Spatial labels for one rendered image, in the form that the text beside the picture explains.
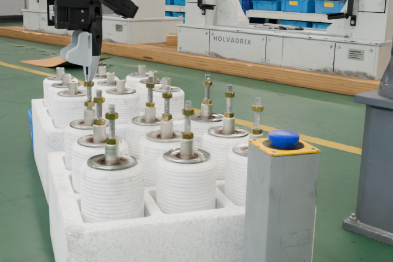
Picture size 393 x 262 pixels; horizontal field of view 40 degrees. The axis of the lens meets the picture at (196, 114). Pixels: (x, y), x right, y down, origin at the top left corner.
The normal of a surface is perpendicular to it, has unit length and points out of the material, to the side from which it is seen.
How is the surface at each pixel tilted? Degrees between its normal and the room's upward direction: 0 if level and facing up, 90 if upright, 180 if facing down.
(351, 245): 0
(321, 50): 90
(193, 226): 90
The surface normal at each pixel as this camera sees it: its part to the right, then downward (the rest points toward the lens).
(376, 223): -0.71, 0.14
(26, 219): 0.03, -0.97
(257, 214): -0.95, 0.05
